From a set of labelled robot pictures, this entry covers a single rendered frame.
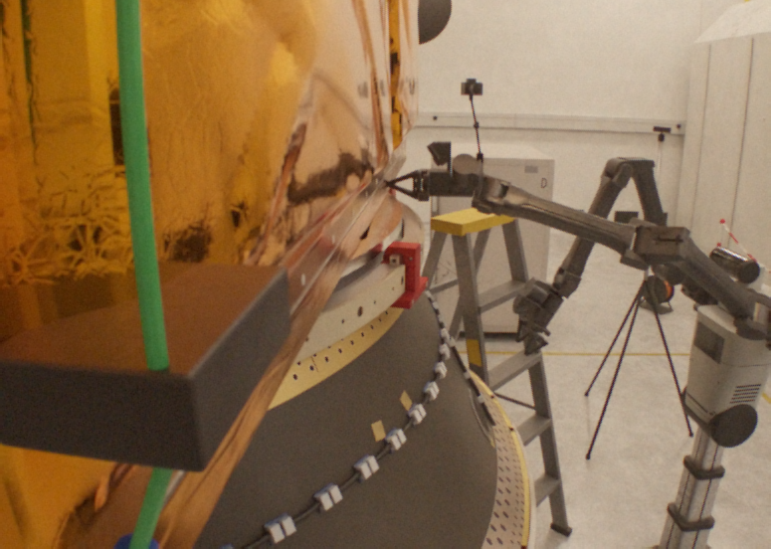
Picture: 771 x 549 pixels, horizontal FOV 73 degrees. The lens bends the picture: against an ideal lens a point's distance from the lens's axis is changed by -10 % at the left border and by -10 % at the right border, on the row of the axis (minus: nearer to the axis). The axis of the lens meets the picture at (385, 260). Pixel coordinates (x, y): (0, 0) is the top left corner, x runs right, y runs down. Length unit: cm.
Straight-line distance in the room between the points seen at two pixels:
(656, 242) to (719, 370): 58
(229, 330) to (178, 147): 8
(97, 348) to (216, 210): 10
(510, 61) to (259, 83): 816
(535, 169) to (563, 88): 419
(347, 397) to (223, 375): 67
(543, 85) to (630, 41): 139
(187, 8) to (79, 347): 13
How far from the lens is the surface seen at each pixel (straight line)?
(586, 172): 872
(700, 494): 213
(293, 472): 76
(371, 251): 91
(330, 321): 75
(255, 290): 21
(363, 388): 86
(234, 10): 28
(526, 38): 848
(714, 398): 188
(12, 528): 22
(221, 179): 26
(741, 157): 752
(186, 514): 34
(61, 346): 18
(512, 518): 120
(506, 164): 443
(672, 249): 136
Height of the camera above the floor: 199
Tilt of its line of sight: 16 degrees down
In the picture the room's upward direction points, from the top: straight up
